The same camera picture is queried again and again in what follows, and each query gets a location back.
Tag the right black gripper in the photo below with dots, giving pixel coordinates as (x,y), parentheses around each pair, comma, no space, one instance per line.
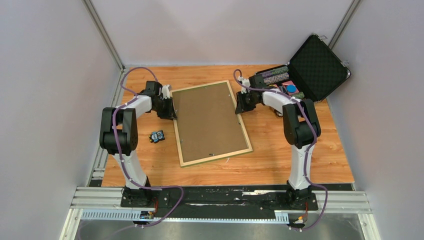
(242,106)

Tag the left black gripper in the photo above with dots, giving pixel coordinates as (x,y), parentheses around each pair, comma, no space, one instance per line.
(170,114)

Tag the wooden picture frame green trim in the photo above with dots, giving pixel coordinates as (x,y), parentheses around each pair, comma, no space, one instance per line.
(215,159)

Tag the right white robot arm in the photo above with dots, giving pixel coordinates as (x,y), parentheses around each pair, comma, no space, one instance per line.
(300,126)

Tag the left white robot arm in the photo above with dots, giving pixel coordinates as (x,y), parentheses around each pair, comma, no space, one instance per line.
(119,135)

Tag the small blue owl toy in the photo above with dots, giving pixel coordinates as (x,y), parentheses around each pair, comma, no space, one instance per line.
(156,136)

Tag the blue yellow chip row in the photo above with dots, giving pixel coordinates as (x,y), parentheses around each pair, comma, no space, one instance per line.
(276,78)

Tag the blue dealer button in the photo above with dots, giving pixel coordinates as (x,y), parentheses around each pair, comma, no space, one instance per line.
(291,89)

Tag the top blue green chip row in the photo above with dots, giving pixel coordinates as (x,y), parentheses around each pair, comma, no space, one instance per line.
(272,72)

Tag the green poker chip row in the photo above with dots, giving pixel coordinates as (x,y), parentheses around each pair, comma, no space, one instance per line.
(299,95)

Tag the black poker chip case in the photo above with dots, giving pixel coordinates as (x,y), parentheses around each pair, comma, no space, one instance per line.
(315,70)

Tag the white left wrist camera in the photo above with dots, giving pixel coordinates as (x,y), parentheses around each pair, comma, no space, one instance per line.
(166,91)

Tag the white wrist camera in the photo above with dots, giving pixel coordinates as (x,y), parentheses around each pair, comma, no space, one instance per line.
(166,91)
(245,84)

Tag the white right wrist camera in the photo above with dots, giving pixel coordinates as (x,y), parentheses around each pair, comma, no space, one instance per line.
(245,84)

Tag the black mounting base rail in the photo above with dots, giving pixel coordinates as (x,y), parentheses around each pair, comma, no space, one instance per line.
(216,204)

